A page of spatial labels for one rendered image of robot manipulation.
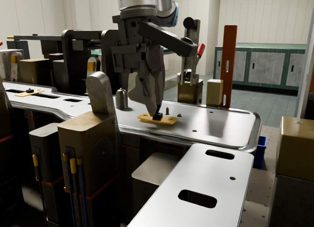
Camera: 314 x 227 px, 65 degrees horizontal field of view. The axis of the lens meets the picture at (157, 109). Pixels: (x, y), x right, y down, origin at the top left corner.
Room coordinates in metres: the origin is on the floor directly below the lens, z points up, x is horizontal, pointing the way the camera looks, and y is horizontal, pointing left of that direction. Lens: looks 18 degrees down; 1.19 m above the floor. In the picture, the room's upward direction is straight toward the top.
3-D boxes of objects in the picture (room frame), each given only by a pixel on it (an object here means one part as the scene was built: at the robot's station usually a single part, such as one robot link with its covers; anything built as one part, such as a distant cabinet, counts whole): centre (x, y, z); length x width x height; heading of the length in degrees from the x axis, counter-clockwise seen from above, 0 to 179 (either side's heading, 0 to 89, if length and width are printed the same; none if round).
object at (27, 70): (0.98, 0.46, 0.89); 0.12 x 0.08 x 0.38; 154
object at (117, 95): (0.61, 0.09, 1.02); 0.03 x 0.03 x 0.07
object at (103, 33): (0.89, 0.22, 0.94); 0.18 x 0.13 x 0.49; 64
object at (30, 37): (1.16, 0.46, 1.16); 0.37 x 0.14 x 0.02; 64
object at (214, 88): (0.63, -0.15, 0.88); 0.04 x 0.04 x 0.37; 64
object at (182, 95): (0.71, -0.10, 0.87); 0.10 x 0.07 x 0.35; 154
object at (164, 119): (0.51, 0.00, 1.01); 0.08 x 0.04 x 0.01; 64
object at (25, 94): (0.75, 0.40, 1.01); 0.08 x 0.04 x 0.01; 154
